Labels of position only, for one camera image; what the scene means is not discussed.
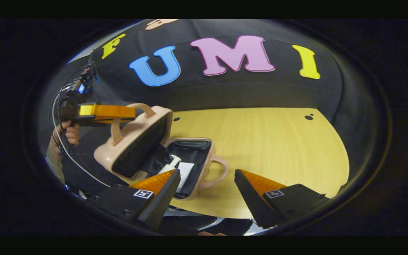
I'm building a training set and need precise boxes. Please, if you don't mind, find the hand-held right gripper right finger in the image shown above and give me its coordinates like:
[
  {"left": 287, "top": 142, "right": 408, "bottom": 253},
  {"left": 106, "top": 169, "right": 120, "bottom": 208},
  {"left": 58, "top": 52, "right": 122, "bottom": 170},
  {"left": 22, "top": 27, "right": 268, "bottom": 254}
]
[{"left": 234, "top": 169, "right": 330, "bottom": 229}]

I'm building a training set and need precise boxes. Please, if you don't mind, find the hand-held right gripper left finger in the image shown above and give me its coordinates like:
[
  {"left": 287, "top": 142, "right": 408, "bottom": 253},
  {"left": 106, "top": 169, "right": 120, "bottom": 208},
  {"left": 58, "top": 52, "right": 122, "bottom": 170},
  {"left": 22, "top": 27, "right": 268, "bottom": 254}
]
[{"left": 87, "top": 169, "right": 182, "bottom": 231}]

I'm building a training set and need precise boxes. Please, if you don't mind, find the pink suitcase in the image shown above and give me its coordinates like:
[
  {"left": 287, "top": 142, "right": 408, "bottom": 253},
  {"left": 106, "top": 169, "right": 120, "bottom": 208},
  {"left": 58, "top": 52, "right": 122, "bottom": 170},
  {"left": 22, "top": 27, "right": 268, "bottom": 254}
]
[{"left": 93, "top": 103, "right": 230, "bottom": 200}]

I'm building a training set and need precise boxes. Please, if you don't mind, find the white pump bottle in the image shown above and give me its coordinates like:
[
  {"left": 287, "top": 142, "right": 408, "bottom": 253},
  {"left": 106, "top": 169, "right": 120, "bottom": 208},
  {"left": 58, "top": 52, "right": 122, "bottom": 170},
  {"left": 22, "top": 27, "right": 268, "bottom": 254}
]
[{"left": 158, "top": 155, "right": 182, "bottom": 175}]

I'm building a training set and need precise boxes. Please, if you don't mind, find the white squeeze tube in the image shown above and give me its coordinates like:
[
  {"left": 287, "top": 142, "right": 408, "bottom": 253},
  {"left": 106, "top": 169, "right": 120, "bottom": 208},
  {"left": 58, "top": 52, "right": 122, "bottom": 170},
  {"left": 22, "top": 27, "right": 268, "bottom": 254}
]
[{"left": 176, "top": 162, "right": 195, "bottom": 193}]

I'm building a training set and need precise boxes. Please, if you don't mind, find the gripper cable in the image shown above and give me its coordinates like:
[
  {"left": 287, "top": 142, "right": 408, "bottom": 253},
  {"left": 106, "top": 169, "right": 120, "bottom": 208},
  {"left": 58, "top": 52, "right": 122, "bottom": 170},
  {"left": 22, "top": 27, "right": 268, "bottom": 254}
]
[{"left": 49, "top": 64, "right": 112, "bottom": 188}]

